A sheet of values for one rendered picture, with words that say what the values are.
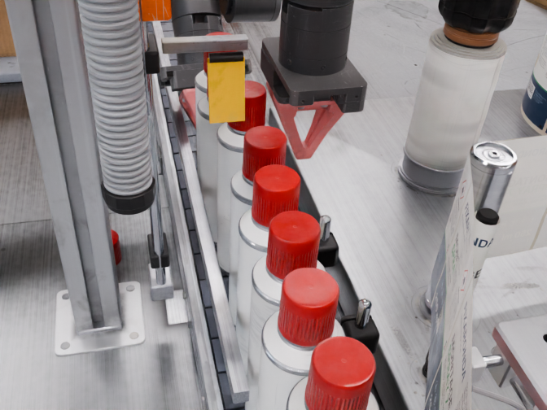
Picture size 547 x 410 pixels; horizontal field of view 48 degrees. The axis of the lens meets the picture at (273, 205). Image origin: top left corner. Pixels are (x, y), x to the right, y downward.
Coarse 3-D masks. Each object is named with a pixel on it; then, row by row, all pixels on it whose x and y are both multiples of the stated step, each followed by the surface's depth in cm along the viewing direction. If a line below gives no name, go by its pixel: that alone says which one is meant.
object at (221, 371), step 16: (176, 64) 100; (192, 128) 85; (176, 144) 82; (192, 144) 82; (176, 160) 79; (192, 224) 70; (192, 240) 68; (208, 304) 60; (208, 320) 59; (224, 368) 55; (224, 384) 54; (224, 400) 52
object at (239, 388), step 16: (160, 32) 90; (160, 48) 85; (160, 64) 83; (176, 96) 75; (176, 112) 72; (176, 128) 70; (192, 160) 65; (192, 176) 63; (192, 192) 61; (192, 208) 60; (208, 224) 57; (208, 240) 56; (208, 256) 54; (208, 272) 52; (208, 288) 52; (224, 288) 51; (224, 304) 50; (224, 320) 49; (224, 336) 47; (224, 352) 46; (240, 352) 46; (240, 368) 45; (240, 384) 44; (240, 400) 44
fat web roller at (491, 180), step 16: (480, 144) 51; (496, 144) 51; (480, 160) 49; (496, 160) 50; (512, 160) 49; (480, 176) 50; (496, 176) 49; (480, 192) 51; (496, 192) 50; (480, 208) 51; (496, 208) 52
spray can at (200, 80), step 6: (204, 54) 60; (204, 60) 61; (204, 66) 61; (204, 72) 62; (198, 78) 62; (204, 78) 62; (198, 84) 62; (204, 84) 61; (198, 90) 62; (204, 90) 61; (198, 96) 63; (198, 138) 66; (198, 144) 66; (198, 150) 67; (198, 156) 68; (198, 162) 68; (198, 168) 69; (198, 174) 69
